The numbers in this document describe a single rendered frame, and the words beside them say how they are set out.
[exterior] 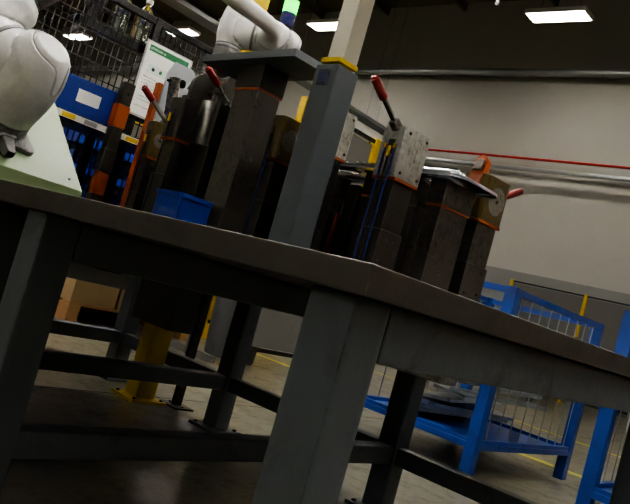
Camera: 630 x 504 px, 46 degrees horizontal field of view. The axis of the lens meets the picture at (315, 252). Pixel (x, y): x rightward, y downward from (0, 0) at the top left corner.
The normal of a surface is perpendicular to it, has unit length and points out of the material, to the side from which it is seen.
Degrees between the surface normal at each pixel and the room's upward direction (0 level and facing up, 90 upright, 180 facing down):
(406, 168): 90
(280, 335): 90
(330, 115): 90
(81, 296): 90
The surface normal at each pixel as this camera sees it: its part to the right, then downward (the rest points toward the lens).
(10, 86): -0.08, 0.43
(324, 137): 0.68, 0.15
